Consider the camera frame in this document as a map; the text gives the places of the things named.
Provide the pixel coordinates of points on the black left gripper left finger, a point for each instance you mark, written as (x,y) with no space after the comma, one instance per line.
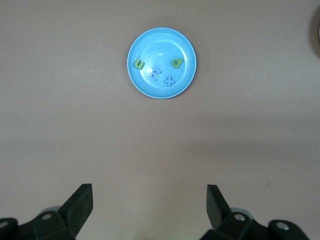
(62,222)

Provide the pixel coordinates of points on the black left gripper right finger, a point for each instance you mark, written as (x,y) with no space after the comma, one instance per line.
(232,225)

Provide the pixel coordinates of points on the blue letter x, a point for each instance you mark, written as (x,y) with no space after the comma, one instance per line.
(169,81)

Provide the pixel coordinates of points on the blue letter m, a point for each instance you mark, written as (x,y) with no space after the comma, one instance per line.
(155,75)

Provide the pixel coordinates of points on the green letter p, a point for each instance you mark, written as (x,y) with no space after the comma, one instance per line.
(180,60)

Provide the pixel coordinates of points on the green letter u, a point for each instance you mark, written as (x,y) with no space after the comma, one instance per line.
(137,65)

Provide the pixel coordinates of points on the brown table cover sheet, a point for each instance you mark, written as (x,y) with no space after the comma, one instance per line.
(75,125)

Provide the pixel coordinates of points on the blue plate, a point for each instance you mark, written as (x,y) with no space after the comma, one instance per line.
(160,45)

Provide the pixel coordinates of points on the beige plate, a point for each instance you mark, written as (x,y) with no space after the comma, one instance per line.
(318,32)

